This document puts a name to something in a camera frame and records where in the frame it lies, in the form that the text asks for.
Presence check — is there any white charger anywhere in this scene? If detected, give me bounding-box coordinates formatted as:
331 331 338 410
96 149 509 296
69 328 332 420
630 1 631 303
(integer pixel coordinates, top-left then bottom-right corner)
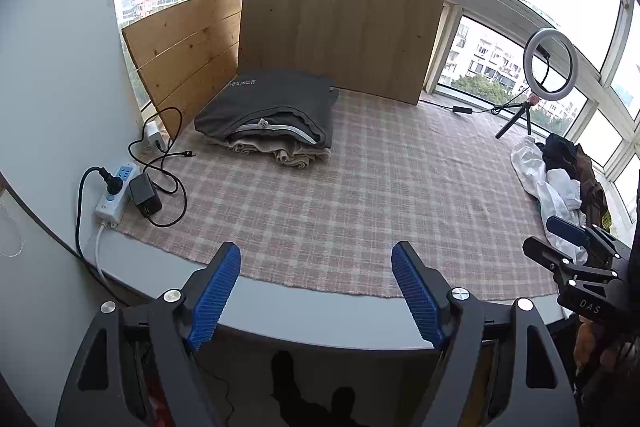
145 122 167 152

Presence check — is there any white ring light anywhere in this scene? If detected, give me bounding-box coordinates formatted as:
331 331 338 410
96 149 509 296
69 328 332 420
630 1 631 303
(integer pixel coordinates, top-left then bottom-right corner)
523 29 579 100

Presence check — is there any black plug with cable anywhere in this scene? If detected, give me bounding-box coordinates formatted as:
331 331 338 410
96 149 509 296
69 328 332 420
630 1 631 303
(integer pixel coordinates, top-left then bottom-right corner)
75 167 131 308

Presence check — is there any person's right hand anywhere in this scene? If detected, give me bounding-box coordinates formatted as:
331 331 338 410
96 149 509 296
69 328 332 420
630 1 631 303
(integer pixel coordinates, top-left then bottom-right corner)
573 318 622 371

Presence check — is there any black tripod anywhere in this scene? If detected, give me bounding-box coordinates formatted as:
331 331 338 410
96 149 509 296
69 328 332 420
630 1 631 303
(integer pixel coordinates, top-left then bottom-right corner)
495 96 543 140

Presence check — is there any person's dark shoe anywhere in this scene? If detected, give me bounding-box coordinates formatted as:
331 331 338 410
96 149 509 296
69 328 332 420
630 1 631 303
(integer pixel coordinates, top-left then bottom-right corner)
271 350 331 427
330 386 371 427

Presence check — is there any pink plaid table cloth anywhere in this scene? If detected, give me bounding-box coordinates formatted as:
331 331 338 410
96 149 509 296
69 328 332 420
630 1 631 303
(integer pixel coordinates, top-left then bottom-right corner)
117 89 568 300

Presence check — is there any black charging cable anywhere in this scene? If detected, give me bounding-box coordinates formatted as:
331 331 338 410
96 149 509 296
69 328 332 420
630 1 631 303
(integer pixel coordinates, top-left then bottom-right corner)
127 107 197 228

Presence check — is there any grey flower print t-shirt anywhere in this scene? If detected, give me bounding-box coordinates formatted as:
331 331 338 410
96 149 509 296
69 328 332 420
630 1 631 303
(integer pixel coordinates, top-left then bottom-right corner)
194 68 340 151

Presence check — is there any pine plank board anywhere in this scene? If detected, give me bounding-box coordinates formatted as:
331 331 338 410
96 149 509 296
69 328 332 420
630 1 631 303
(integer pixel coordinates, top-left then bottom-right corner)
121 0 242 142

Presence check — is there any white power strip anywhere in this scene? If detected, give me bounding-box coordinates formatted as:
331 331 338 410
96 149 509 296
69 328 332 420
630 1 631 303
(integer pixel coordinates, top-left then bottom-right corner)
95 163 139 228

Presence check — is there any black ring light cable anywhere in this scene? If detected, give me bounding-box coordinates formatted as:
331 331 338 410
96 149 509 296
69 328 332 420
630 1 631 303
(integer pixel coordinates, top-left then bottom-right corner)
425 92 531 116

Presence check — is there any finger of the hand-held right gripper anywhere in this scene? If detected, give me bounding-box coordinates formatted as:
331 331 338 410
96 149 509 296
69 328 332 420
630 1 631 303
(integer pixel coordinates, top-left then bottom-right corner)
546 216 624 259
522 236 621 289

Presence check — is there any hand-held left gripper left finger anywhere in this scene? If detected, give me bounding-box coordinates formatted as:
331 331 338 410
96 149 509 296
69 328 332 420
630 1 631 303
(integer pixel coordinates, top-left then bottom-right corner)
55 241 242 427

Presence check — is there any white shirt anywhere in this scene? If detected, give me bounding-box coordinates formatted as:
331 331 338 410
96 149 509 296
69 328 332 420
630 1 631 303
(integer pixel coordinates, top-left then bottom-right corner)
511 136 591 265

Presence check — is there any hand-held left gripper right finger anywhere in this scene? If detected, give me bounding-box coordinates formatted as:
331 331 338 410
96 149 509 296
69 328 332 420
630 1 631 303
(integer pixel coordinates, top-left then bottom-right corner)
391 241 581 427

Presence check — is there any light wooden board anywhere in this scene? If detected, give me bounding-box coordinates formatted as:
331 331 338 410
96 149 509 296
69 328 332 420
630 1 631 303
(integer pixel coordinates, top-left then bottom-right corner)
237 0 449 106

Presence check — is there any beige knitted cardigan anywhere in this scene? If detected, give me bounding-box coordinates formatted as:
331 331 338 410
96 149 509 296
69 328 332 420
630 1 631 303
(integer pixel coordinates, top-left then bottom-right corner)
207 134 332 168

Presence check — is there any navy garment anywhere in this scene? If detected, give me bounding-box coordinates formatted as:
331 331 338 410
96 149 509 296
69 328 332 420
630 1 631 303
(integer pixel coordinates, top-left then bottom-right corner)
542 133 581 172

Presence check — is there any black power adapter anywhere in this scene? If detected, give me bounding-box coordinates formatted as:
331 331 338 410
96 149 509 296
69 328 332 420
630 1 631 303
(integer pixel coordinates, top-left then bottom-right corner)
128 173 163 218

